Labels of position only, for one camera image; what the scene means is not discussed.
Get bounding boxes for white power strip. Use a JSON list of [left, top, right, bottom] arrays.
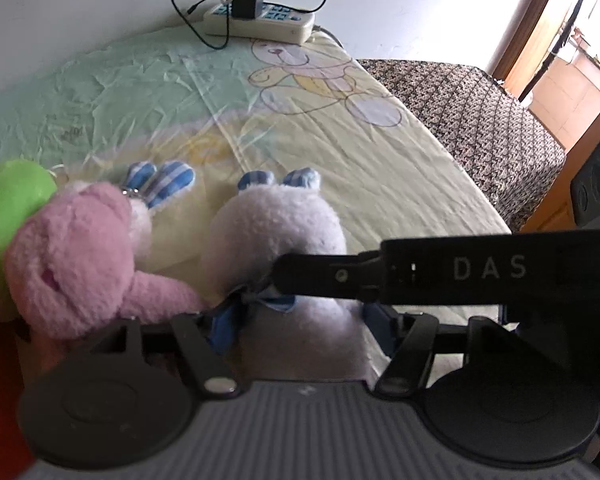
[[202, 0, 316, 44]]

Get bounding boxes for white plush bunny checked ears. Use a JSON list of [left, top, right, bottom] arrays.
[[200, 169, 381, 382]]

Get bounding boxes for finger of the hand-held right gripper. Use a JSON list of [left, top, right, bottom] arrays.
[[271, 252, 385, 307]]

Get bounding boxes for green plush toy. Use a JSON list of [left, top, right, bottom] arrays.
[[0, 159, 59, 322]]

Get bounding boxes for printed bed sheet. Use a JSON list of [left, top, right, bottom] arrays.
[[0, 25, 512, 361]]

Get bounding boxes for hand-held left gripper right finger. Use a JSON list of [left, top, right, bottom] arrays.
[[362, 302, 518, 398]]

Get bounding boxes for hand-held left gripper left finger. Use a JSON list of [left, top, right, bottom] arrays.
[[87, 310, 243, 401]]

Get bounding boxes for brown patterned blanket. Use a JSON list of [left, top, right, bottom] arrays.
[[355, 57, 567, 234]]

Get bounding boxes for pink plush toy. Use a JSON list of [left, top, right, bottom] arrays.
[[4, 182, 206, 363]]

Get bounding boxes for wooden door frame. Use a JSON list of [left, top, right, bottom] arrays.
[[491, 0, 600, 106]]

